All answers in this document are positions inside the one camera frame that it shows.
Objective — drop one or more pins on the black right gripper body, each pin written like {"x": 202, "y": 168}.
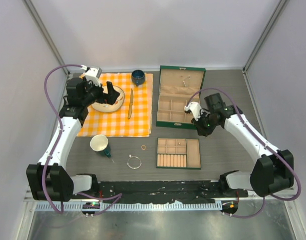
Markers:
{"x": 206, "y": 123}

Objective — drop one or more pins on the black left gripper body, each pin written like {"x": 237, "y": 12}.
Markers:
{"x": 94, "y": 93}

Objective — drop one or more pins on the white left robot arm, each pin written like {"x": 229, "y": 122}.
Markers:
{"x": 48, "y": 179}

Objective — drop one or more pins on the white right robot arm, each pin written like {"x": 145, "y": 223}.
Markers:
{"x": 273, "y": 167}

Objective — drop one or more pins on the green jewelry box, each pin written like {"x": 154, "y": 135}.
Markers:
{"x": 173, "y": 96}

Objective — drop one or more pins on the green jewelry tray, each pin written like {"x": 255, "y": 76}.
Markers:
{"x": 171, "y": 155}

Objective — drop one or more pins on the gold table knife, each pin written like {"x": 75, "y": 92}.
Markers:
{"x": 130, "y": 105}

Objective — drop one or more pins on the orange checkered cloth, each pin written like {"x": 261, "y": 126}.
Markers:
{"x": 111, "y": 120}

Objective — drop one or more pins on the dark blue cup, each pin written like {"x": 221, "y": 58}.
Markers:
{"x": 138, "y": 77}

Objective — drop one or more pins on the silver hook in lid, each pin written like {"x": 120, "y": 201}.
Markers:
{"x": 186, "y": 81}

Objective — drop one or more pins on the white green paper cup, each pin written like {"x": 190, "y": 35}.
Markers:
{"x": 100, "y": 144}

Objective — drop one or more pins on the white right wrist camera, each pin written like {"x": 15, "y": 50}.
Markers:
{"x": 194, "y": 108}

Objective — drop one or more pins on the white slotted cable duct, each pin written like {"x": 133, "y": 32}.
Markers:
{"x": 81, "y": 206}

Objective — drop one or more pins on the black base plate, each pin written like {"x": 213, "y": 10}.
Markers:
{"x": 162, "y": 192}

